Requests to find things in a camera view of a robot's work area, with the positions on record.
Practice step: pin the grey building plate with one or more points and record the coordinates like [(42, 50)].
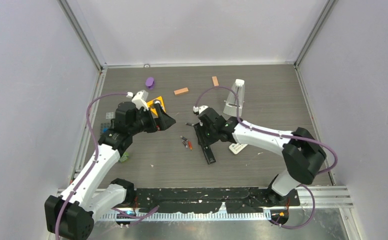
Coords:
[(104, 127)]

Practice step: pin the green toy piece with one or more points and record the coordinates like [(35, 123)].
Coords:
[(124, 157)]

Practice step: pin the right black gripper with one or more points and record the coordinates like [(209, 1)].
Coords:
[(203, 139)]

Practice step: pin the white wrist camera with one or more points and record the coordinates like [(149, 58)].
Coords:
[(197, 110), (139, 99)]

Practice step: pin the small clear grey tile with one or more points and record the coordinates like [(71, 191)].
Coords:
[(109, 115)]

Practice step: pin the white metronome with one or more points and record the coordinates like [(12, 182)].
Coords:
[(235, 102)]

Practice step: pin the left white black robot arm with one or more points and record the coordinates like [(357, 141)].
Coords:
[(73, 213)]

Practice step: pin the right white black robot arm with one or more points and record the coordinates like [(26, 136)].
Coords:
[(302, 155)]

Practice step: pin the white printed card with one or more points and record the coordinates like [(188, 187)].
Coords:
[(236, 148)]

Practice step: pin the purple plastic cap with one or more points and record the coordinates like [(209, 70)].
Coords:
[(150, 83)]

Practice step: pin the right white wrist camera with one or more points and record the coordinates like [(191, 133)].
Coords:
[(197, 110)]

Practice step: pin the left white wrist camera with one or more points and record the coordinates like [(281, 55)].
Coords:
[(139, 99)]

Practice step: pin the black remote control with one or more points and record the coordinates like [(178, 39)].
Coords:
[(204, 144)]

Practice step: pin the yellow triangular toy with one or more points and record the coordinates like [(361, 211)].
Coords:
[(151, 105)]

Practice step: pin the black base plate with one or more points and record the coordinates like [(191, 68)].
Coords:
[(210, 199)]

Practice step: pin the upright orange wooden block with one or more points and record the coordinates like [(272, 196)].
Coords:
[(215, 81)]

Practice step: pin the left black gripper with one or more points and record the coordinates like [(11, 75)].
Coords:
[(155, 123)]

